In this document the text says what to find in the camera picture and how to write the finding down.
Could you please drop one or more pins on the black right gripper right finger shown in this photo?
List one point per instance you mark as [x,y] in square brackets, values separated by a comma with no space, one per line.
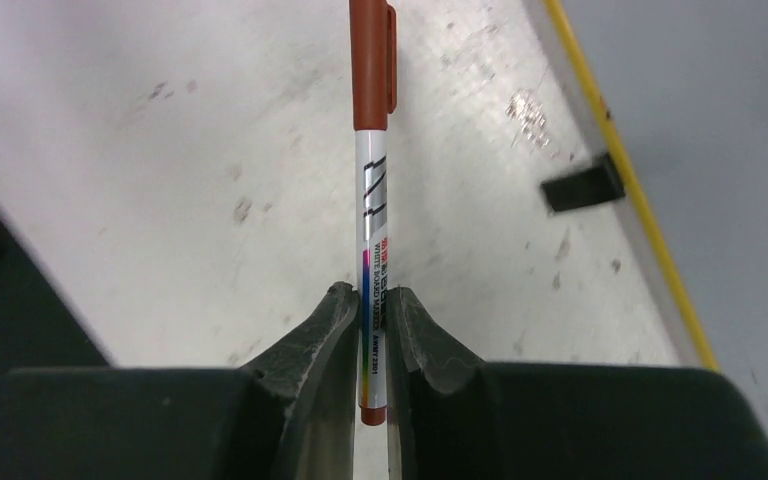
[453,415]

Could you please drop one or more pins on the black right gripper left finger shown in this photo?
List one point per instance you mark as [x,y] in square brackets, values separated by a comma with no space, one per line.
[289,413]

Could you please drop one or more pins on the yellow framed whiteboard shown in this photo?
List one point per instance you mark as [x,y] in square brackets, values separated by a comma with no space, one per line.
[681,87]

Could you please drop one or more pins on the black whiteboard foot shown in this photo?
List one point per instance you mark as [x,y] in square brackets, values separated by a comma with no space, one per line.
[597,184]

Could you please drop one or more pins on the white whiteboard marker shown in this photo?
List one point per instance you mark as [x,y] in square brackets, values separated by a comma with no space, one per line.
[373,44]

